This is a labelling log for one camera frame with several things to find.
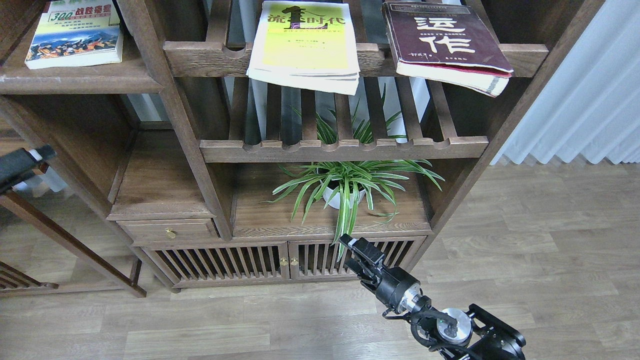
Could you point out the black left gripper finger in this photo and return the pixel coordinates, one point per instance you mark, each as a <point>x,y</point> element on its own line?
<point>21,165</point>

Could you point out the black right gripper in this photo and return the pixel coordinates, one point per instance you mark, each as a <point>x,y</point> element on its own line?
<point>393,287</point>

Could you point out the colourful mountain cover book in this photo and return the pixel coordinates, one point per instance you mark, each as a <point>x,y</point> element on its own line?
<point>76,33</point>

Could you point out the dark maroon cover book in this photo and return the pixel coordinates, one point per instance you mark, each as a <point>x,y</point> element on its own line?
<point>445,43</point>

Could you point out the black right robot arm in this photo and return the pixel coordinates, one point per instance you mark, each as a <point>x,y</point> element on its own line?
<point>455,334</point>

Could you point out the white plant pot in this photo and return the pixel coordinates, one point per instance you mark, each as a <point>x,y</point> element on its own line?
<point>333,197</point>

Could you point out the green spider plant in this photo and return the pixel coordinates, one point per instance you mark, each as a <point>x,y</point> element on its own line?
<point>381,176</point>

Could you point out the dark wooden bookshelf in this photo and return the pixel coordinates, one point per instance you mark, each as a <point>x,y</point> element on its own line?
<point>163,139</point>

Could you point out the brass drawer knob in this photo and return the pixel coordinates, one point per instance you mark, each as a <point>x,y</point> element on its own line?
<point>170,233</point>

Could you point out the yellow green cover book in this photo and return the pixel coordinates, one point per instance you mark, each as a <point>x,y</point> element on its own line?
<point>307,45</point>

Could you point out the white pleated curtain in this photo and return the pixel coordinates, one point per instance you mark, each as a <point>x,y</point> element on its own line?
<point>590,108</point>

